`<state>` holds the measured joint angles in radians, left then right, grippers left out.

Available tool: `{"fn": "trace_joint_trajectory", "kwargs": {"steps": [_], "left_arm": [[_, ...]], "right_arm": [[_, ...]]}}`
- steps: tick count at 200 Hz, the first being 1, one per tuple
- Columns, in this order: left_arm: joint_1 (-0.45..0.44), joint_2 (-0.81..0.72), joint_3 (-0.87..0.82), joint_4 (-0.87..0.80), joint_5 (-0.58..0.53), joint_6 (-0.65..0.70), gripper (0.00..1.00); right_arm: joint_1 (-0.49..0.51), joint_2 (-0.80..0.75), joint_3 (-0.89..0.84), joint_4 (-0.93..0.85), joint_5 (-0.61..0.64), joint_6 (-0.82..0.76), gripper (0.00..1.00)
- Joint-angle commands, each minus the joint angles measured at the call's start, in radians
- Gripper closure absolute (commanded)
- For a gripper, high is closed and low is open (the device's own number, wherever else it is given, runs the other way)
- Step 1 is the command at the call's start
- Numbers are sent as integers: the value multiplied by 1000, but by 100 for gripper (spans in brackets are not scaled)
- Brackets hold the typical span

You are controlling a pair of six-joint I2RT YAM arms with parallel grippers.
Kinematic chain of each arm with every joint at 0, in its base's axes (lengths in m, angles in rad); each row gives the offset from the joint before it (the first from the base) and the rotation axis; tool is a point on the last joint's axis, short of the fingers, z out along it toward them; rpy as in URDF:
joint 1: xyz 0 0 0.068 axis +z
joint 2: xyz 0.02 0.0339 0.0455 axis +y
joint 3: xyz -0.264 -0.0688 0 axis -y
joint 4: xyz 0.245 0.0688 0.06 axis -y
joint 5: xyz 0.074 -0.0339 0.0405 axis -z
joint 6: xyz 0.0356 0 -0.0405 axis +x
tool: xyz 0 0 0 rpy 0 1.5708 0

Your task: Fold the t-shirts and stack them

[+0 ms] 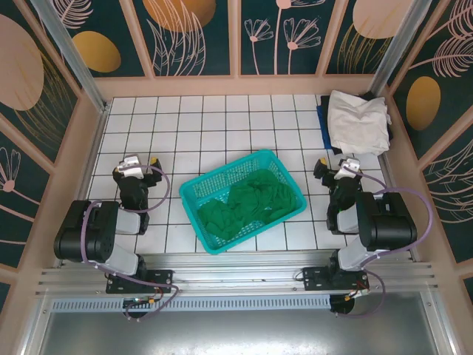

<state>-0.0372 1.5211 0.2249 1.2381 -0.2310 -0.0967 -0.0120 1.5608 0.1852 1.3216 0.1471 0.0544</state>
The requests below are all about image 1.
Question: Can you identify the stack of folded clothes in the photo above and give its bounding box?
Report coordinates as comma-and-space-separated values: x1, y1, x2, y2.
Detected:
320, 90, 393, 156

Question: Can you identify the teal plastic basket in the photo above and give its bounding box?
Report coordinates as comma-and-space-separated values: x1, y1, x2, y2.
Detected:
179, 149, 307, 256

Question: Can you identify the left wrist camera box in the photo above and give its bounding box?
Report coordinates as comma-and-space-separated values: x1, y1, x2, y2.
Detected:
113, 155, 149, 178

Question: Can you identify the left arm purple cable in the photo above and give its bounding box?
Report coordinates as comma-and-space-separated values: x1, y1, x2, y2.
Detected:
81, 165, 181, 322

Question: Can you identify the aluminium frame post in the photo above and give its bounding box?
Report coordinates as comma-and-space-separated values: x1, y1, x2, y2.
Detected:
369, 0, 426, 97
29, 0, 112, 114

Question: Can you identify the green t-shirt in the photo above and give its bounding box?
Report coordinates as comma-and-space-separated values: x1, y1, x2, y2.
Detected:
195, 168, 299, 241

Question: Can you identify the white folded t-shirt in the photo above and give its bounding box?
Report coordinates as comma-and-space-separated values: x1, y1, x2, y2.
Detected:
327, 89, 393, 156

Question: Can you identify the slotted grey cable duct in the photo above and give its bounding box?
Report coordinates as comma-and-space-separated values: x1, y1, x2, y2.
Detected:
51, 295, 332, 312

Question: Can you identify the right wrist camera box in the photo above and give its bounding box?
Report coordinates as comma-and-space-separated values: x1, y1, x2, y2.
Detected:
334, 157, 362, 181

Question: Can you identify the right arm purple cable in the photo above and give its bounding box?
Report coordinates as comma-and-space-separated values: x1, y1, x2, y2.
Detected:
334, 165, 434, 320

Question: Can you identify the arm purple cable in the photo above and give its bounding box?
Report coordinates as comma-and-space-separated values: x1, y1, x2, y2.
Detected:
81, 165, 181, 322
334, 165, 434, 320

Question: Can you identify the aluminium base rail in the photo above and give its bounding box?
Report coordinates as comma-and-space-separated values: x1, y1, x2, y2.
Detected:
35, 251, 439, 297

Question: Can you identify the grey metal sheet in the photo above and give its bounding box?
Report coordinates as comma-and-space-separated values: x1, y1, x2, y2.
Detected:
36, 310, 444, 355

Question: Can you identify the blue folded t-shirt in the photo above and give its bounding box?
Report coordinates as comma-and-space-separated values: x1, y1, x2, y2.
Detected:
316, 105, 333, 151

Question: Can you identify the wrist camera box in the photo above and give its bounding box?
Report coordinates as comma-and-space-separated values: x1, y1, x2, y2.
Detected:
334, 157, 362, 181
113, 155, 149, 178

